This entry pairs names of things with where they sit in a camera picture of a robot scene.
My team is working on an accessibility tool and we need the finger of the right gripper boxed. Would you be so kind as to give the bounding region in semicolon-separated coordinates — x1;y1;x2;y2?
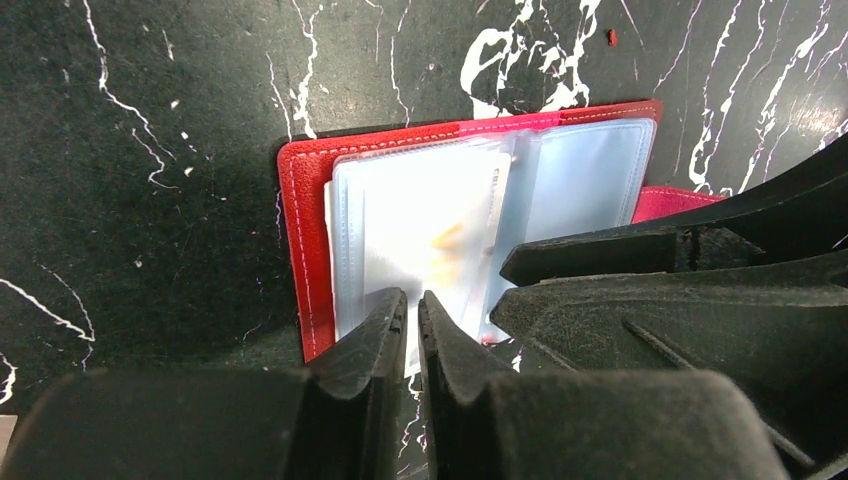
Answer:
492;138;847;479

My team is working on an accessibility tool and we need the white credit card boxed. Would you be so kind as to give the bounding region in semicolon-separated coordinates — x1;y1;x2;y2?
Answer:
363;149;512;339

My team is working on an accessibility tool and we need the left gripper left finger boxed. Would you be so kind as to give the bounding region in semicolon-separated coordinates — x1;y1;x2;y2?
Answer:
1;287;407;479

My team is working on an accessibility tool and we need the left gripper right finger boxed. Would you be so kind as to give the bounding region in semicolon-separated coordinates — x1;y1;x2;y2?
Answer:
418;292;787;479

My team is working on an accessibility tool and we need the red card holder wallet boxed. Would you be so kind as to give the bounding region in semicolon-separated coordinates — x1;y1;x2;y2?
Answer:
276;100;716;361

